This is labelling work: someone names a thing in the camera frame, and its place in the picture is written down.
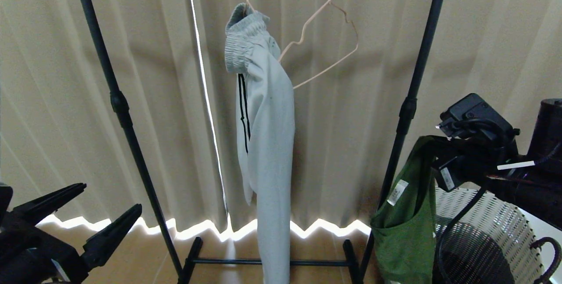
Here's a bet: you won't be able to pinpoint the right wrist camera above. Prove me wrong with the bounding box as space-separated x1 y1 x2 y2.
436 93 521 144

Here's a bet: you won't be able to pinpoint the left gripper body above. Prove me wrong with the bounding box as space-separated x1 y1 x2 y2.
0 217 91 284

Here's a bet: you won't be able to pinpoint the green long-sleeved shirt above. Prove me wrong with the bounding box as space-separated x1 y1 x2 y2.
370 136 440 284

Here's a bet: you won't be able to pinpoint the black clothes rack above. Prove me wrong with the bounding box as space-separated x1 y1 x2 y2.
0 0 562 284

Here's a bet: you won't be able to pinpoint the beige curtain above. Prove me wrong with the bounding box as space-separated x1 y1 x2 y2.
0 0 562 241

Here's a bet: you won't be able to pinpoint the pale grey shorts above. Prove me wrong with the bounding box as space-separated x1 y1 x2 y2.
224 2 295 284

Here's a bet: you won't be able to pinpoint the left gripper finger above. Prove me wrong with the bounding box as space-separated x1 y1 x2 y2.
13 183 87 228
80 204 144 272

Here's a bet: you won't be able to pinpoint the white laundry basket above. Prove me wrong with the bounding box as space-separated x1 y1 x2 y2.
432 185 562 284

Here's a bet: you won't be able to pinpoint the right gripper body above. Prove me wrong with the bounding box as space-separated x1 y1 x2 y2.
430 140 511 193

